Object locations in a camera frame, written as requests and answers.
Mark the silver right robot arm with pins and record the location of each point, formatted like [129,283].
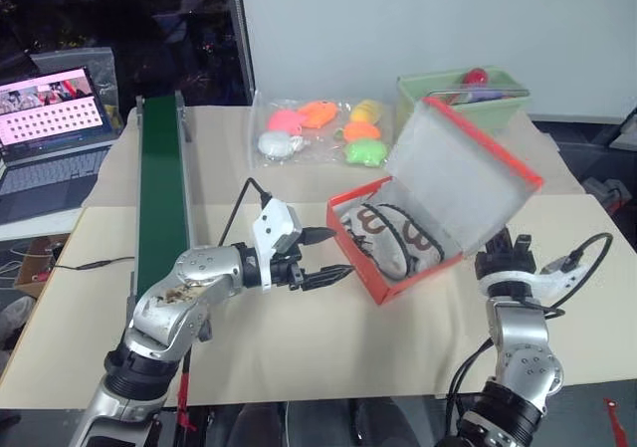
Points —
[522,337]

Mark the green conveyor belt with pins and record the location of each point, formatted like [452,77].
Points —
[159,193]

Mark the orange fish plush toy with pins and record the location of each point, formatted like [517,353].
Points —
[318,113]

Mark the beige tablecloth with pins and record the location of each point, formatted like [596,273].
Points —
[224,168]

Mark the white partition panel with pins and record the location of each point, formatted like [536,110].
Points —
[398,19]

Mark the orange lidded box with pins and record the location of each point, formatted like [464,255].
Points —
[448,178]

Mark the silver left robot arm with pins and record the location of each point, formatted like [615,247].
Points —
[199,268]

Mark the grey open laptop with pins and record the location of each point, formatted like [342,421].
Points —
[45,168]

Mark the cream board sheet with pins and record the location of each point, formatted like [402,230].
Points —
[298,342]

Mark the red round toy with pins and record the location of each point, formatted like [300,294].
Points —
[475,76]

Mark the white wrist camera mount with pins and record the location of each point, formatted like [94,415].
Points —
[512,285]
[274,223]

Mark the green plush toy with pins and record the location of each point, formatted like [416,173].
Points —
[365,151]

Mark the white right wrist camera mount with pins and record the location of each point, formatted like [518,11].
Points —
[512,285]

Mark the yellow striped plush toy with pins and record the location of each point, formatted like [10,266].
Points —
[366,110]

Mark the clear plastic bag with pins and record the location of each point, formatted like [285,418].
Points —
[323,149]

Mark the brown cardboard box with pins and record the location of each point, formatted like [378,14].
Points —
[35,268]

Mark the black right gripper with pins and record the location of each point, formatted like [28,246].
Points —
[505,263]

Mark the orange round plush toy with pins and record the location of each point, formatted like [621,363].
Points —
[361,130]

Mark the white plush toy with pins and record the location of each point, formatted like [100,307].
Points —
[276,143]

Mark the purple toy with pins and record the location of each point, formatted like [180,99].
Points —
[485,94]

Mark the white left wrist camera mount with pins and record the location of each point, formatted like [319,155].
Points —
[274,223]

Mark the black metal device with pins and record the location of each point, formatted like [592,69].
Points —
[604,193]

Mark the pink plush toy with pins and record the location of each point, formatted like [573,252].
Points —
[283,120]

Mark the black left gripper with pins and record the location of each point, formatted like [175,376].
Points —
[291,273]

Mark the pale green plastic bin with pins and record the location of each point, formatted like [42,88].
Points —
[497,111]

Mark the dark rounded shape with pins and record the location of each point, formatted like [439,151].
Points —
[261,427]

